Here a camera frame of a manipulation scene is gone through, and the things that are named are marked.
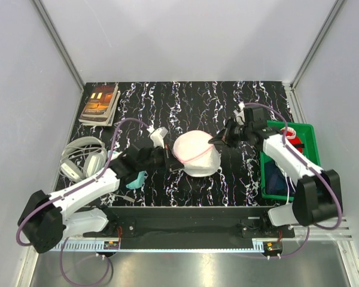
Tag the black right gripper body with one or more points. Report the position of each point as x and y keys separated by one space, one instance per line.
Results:
x=236 y=133

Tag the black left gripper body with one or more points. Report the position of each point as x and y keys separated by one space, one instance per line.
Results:
x=160 y=159

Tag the white pink mesh laundry bag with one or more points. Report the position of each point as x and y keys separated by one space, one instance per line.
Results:
x=200 y=158

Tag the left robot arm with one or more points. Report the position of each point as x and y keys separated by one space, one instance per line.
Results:
x=49 y=218

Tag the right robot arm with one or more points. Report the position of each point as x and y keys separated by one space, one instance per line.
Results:
x=317 y=200

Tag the teal cat-ear headphones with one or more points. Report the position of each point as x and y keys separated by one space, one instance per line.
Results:
x=138 y=182

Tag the red garment in bin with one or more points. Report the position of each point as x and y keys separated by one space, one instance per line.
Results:
x=291 y=136

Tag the blue garment in bin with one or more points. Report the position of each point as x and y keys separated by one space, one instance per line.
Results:
x=275 y=182

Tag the green plastic bin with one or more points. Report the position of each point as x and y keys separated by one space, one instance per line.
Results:
x=306 y=134

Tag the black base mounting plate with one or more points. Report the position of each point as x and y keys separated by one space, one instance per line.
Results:
x=192 y=228

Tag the white headphones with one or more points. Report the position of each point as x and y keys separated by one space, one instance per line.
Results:
x=82 y=158

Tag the paperback book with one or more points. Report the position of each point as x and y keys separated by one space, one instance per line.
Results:
x=101 y=105

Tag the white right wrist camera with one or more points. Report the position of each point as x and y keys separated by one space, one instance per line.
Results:
x=239 y=117

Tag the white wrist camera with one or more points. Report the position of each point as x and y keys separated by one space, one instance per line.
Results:
x=157 y=136
x=239 y=117

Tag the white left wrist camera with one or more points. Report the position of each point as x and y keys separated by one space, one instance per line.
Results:
x=157 y=136

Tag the grey usb cable plug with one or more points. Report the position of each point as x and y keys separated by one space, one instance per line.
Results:
x=127 y=198

